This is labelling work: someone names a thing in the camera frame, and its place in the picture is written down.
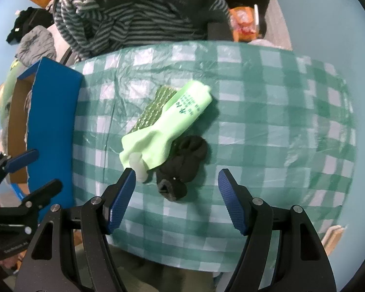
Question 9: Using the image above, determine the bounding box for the black sock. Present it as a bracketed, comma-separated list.
[155, 135, 208, 202]

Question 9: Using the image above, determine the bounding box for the grey quilted cloth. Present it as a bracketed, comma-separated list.
[15, 26, 56, 67]

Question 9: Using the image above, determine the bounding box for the black garment on floor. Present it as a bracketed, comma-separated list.
[6, 7, 54, 44]

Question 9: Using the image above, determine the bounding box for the orange snack package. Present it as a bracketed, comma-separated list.
[229, 4, 261, 42]

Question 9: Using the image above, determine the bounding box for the blue cardboard box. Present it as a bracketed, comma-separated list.
[7, 57, 83, 208]

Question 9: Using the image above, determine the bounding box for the person's left hand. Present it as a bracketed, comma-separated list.
[0, 247, 27, 271]

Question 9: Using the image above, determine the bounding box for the grey striped fleece garment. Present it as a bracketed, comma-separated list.
[53, 0, 230, 61]

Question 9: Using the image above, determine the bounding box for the green sparkly scrub cloth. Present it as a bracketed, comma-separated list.
[130, 85, 177, 133]

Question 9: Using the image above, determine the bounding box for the wooden board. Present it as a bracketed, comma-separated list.
[321, 225, 346, 256]

